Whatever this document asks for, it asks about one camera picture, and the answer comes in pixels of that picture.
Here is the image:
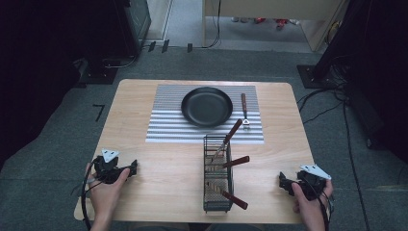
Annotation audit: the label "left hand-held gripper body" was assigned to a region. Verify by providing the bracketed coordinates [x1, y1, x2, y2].
[92, 147, 133, 185]

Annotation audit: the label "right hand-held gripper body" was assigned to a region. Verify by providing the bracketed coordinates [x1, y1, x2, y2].
[295, 164, 332, 202]

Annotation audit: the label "person's right hand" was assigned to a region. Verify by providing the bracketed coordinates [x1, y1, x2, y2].
[291, 179, 335, 223]

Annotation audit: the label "person's left hand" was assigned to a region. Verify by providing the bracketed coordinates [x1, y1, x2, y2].
[85, 162, 131, 220]

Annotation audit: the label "grey striped placemat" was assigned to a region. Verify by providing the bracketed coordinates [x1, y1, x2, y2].
[145, 84, 266, 144]

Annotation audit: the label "black tape corner mark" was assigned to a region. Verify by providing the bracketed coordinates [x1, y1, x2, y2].
[92, 103, 106, 123]

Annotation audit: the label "black round plate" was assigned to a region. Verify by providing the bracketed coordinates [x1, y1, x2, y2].
[180, 86, 234, 128]

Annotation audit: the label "black stand base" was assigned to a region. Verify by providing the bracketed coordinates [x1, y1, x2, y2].
[296, 64, 335, 90]

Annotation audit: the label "black curtain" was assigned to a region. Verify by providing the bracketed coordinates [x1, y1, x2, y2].
[0, 0, 97, 171]

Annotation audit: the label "black cabinet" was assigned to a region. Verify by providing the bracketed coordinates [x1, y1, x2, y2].
[86, 0, 152, 85]

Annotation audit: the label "red shoes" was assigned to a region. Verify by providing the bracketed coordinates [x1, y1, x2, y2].
[253, 17, 290, 32]

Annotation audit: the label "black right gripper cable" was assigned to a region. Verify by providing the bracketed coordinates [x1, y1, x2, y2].
[301, 175, 332, 231]

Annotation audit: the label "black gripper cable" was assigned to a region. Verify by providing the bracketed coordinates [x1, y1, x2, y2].
[301, 175, 332, 231]
[80, 156, 101, 231]

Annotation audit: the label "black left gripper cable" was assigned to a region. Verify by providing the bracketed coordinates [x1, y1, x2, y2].
[80, 156, 101, 231]

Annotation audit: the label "wooden-handled cutlery piece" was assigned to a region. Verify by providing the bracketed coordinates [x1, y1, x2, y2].
[206, 155, 251, 173]
[206, 180, 249, 211]

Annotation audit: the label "black floor cables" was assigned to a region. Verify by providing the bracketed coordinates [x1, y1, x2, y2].
[296, 54, 408, 231]

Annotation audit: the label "black wire cutlery basket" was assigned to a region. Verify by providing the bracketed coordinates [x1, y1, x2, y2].
[202, 134, 235, 214]

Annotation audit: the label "wooden-handled knife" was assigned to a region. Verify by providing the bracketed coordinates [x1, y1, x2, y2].
[211, 118, 244, 162]

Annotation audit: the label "black hanging cable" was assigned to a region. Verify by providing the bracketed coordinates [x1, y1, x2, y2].
[205, 0, 223, 50]

